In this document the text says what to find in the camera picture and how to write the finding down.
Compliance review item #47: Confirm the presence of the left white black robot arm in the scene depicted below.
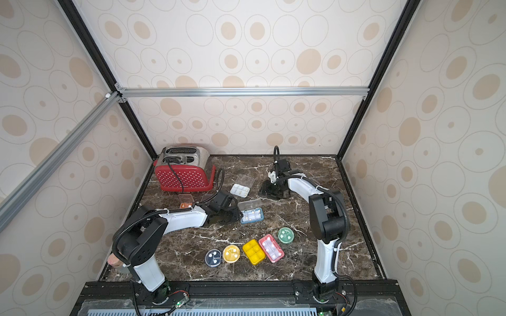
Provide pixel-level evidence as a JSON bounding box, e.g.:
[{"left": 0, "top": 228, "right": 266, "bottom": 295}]
[{"left": 108, "top": 169, "right": 242, "bottom": 293}]

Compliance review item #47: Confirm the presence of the red rectangular pillbox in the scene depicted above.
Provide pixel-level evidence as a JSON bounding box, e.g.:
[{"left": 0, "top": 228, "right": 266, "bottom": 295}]
[{"left": 258, "top": 234, "right": 285, "bottom": 263}]

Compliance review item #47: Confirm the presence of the light blue rectangular pillbox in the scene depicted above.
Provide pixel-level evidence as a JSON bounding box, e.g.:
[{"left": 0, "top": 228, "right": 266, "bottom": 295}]
[{"left": 238, "top": 199, "right": 264, "bottom": 225}]

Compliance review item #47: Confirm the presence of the yellow lidded rectangular pillbox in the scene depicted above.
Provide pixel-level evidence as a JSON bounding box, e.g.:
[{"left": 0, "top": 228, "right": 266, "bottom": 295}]
[{"left": 242, "top": 239, "right": 266, "bottom": 265}]

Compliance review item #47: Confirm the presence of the black toaster power cord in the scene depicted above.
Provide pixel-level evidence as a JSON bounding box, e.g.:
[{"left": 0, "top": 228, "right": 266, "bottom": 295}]
[{"left": 163, "top": 155, "right": 185, "bottom": 194}]

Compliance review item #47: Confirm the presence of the green round pillbox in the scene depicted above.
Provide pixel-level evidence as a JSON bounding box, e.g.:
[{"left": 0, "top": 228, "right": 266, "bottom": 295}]
[{"left": 278, "top": 227, "right": 295, "bottom": 244}]

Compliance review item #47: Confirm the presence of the rear aluminium frame rail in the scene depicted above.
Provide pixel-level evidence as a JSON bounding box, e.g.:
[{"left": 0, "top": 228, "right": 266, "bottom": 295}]
[{"left": 114, "top": 86, "right": 369, "bottom": 100}]

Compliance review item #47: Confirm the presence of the white pillbox rear clear lid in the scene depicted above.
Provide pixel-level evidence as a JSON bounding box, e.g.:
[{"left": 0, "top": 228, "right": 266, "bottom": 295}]
[{"left": 230, "top": 175, "right": 254, "bottom": 198}]

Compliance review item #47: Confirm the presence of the red and silver toaster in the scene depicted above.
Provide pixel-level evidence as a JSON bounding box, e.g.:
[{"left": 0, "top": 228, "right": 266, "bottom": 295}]
[{"left": 154, "top": 146, "right": 216, "bottom": 193}]

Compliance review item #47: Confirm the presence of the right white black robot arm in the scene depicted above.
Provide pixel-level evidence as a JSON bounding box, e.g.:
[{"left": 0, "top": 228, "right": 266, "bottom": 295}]
[{"left": 259, "top": 146, "right": 351, "bottom": 302}]

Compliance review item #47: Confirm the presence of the left aluminium frame rail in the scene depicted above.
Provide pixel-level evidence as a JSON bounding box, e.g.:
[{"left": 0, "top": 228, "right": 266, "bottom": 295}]
[{"left": 1, "top": 92, "right": 120, "bottom": 230}]

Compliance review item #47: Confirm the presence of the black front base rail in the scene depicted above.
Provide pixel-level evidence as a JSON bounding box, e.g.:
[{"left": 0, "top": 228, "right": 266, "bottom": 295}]
[{"left": 71, "top": 280, "right": 410, "bottom": 315}]

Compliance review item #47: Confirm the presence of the orange square pillbox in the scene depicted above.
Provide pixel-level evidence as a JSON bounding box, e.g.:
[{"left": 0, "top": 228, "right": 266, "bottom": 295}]
[{"left": 178, "top": 194, "right": 194, "bottom": 209}]

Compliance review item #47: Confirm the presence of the yellow round pillbox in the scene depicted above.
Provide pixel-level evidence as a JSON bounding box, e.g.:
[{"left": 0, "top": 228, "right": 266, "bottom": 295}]
[{"left": 223, "top": 245, "right": 241, "bottom": 263}]

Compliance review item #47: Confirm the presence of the aluminium frame rail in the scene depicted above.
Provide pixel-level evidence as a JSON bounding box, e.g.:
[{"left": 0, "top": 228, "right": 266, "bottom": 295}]
[
  {"left": 114, "top": 86, "right": 369, "bottom": 100},
  {"left": 1, "top": 92, "right": 120, "bottom": 230}
]

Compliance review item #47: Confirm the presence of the dark blue round pillbox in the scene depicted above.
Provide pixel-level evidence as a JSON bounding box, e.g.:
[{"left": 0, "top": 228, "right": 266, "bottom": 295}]
[{"left": 205, "top": 249, "right": 222, "bottom": 267}]

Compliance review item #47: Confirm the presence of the pink capped clear bottle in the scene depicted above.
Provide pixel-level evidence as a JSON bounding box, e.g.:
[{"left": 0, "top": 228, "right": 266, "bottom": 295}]
[{"left": 108, "top": 254, "right": 130, "bottom": 275}]

